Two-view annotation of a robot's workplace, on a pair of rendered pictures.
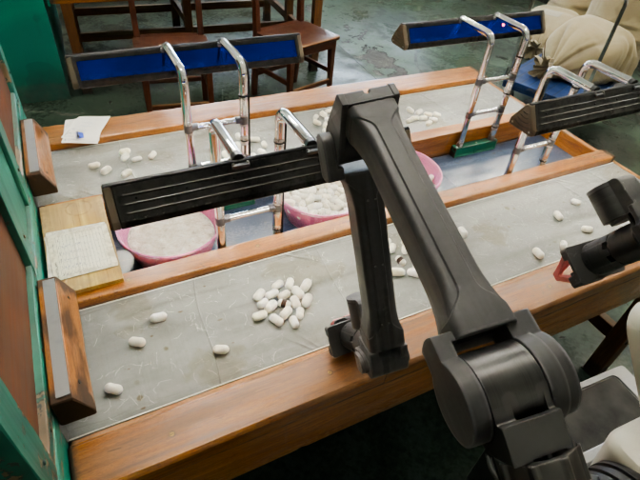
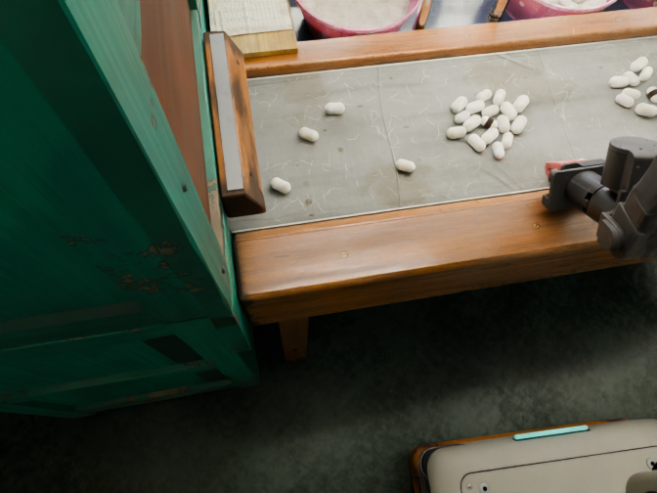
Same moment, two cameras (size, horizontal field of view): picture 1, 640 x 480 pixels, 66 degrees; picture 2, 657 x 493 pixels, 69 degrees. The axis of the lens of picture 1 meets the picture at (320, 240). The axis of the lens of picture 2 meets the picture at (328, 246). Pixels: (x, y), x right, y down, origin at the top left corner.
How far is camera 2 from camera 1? 0.28 m
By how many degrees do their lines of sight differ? 27
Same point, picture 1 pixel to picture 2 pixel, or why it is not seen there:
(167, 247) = (348, 15)
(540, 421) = not seen: outside the picture
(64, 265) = (229, 16)
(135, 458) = (303, 271)
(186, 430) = (360, 253)
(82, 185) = not seen: outside the picture
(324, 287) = (542, 111)
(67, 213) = not seen: outside the picture
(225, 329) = (411, 140)
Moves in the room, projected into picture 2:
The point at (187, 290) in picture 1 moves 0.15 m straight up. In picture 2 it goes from (370, 80) to (382, 14)
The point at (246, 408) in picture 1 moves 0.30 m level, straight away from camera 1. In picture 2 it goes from (429, 245) to (439, 91)
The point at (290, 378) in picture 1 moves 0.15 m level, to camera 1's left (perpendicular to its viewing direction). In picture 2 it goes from (486, 222) to (397, 191)
